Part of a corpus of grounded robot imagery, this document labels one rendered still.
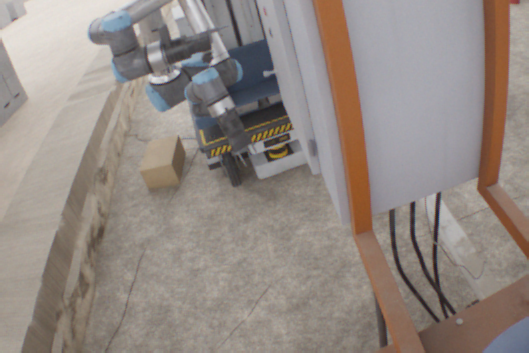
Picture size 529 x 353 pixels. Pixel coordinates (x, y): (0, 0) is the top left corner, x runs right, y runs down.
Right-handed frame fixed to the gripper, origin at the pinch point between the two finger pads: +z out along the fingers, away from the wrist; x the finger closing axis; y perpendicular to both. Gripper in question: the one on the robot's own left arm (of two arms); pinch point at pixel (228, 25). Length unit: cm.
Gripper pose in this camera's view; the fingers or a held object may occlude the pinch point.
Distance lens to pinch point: 124.9
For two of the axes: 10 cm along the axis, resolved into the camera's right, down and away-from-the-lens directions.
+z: 9.6, -2.7, 0.0
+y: 2.3, 8.1, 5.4
